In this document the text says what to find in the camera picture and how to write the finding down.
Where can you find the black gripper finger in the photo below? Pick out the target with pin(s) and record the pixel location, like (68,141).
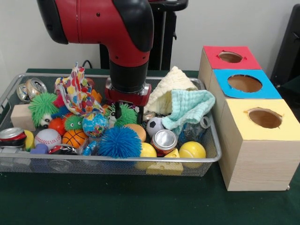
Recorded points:
(118,110)
(140,114)

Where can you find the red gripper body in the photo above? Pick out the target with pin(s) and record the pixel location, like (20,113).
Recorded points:
(126,98)

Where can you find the green spiky ball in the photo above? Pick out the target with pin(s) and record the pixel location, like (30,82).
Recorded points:
(129,116)
(43,106)

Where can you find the globe print ball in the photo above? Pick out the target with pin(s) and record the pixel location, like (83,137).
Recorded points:
(95,125)

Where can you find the cream knitted cloth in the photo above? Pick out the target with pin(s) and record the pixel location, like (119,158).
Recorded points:
(173,82)

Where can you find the mint knitted cloth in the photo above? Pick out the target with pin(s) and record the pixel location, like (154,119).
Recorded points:
(189,105)

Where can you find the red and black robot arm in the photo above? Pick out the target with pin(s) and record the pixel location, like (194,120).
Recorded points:
(105,23)

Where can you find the silver mesh bin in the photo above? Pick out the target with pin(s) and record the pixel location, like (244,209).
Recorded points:
(117,165)

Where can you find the wooden box with three holes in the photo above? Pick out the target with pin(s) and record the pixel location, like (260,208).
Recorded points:
(257,164)

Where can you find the blue spiky ball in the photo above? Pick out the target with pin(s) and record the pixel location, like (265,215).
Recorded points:
(119,143)

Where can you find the polka dot cloth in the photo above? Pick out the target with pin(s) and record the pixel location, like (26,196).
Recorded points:
(77,93)

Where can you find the small orange basketball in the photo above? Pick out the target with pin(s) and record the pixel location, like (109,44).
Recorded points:
(75,138)

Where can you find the small white baseball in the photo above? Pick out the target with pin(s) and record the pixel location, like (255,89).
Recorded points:
(48,139)

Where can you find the dark green table cloth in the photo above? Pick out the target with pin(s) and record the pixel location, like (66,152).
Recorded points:
(294,91)
(117,201)

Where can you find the black upright panel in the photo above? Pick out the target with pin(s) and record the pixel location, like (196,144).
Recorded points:
(289,47)

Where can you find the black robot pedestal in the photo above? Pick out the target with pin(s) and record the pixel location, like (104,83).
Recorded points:
(166,35)

